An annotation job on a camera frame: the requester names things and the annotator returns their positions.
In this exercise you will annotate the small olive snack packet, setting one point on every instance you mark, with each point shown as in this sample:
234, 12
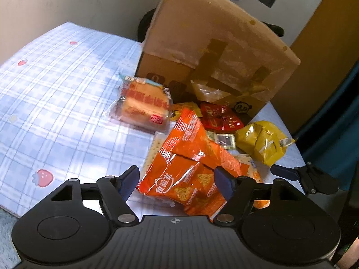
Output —
224, 140

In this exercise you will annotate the red snack packet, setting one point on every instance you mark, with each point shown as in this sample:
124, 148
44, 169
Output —
221, 117

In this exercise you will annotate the clear bread cake packet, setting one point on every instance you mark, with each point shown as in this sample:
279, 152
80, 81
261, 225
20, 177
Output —
140, 103

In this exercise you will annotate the small yellow orange packet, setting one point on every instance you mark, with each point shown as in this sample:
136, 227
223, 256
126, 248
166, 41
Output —
185, 107

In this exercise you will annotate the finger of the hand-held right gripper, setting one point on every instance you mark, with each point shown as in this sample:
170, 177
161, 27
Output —
283, 171

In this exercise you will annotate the large yellow snack packet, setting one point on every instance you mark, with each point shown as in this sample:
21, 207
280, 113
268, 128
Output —
260, 143

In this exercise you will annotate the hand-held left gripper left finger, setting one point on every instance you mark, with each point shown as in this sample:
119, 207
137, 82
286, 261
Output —
129, 180

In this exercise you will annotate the orange cracker snack packet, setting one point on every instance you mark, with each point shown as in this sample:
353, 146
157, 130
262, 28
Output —
174, 179
190, 134

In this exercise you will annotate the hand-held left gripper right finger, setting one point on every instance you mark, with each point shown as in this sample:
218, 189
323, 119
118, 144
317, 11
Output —
223, 179

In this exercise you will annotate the blue plaid strawberry sheet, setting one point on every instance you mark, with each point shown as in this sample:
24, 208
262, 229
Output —
56, 103

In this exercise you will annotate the dark blue cloth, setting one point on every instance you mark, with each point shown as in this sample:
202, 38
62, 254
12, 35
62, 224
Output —
336, 145

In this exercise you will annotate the large taped cardboard box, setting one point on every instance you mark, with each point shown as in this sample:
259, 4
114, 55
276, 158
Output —
196, 33

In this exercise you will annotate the black exercise bike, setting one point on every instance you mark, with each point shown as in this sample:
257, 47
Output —
144, 23

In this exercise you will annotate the grey fluffy rug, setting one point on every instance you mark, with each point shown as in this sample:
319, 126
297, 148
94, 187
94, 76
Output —
7, 238

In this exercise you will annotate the brown wooden board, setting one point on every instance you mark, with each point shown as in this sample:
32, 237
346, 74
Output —
331, 47

